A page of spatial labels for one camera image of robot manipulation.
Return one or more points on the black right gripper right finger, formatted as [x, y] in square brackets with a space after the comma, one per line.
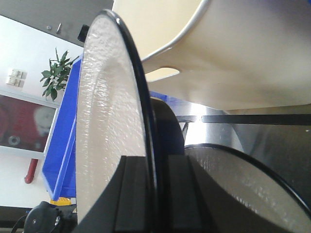
[193, 201]

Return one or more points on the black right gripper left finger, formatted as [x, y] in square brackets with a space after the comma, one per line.
[124, 205]

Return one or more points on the beige plate black rim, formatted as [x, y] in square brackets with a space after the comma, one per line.
[114, 113]
[241, 195]

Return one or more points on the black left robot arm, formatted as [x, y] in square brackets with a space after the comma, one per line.
[46, 218]

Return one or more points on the large blue plastic crate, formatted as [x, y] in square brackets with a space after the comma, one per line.
[59, 166]

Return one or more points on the green potted plant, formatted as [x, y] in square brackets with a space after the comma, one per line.
[55, 78]

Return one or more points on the cream plastic bin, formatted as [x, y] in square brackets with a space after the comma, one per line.
[224, 54]

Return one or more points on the red pipe on wall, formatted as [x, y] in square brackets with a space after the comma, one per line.
[31, 171]

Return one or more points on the wall switch panel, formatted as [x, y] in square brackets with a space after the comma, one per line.
[16, 77]

